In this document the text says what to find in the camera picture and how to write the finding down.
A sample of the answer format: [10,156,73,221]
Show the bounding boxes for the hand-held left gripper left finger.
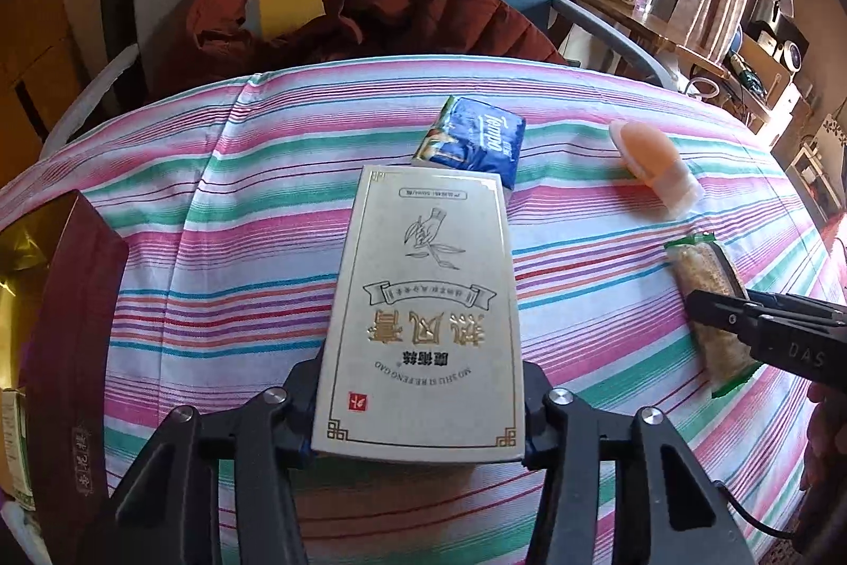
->
[79,360,325,565]

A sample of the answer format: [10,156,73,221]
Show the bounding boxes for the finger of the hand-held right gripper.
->
[684,290,782,337]
[744,287,847,318]

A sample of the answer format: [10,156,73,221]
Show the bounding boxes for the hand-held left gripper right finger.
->
[521,361,755,565]

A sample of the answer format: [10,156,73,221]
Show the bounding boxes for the green snack bar packet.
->
[663,234,762,400]

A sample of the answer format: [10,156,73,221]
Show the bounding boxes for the white cardboard box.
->
[311,166,527,467]

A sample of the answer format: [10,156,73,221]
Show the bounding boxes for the maroon tin box gold interior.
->
[0,189,130,540]

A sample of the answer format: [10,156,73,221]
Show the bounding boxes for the person's right hand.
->
[799,385,847,495]

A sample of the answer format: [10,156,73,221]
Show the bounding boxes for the striped bedsheet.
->
[0,55,847,565]

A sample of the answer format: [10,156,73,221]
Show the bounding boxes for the peach pad in clear wrapper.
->
[609,118,699,215]

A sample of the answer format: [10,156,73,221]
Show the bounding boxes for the black silver speaker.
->
[744,19,809,73]

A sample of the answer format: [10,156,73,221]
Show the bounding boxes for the blue tissue packet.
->
[413,95,527,192]

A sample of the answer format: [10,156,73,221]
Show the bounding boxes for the green white carton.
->
[0,386,35,513]

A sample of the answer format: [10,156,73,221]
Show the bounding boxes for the wooden desk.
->
[552,0,702,76]

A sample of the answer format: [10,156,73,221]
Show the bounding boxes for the white plastic bag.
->
[43,45,141,144]

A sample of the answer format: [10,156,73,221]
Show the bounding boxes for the maroon jacket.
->
[152,0,570,96]

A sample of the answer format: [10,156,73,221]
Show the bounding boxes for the wooden wardrobe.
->
[0,0,87,156]

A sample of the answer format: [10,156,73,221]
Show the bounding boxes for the black cable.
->
[718,480,803,540]

